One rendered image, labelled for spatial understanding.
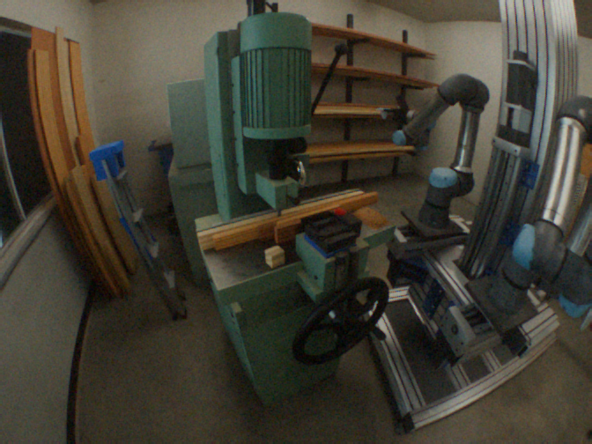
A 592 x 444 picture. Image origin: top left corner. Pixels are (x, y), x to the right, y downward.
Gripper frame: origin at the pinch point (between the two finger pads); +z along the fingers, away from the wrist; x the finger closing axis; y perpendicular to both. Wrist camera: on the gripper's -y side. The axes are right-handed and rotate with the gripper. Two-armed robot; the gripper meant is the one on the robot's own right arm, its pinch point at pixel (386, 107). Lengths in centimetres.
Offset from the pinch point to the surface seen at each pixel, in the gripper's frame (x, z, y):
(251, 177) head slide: -89, -43, 6
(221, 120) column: -93, -35, -12
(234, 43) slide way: -85, -36, -35
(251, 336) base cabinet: -104, -70, 43
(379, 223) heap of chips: -54, -61, 25
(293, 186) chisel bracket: -80, -56, 7
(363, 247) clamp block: -71, -75, 18
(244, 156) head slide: -89, -44, -1
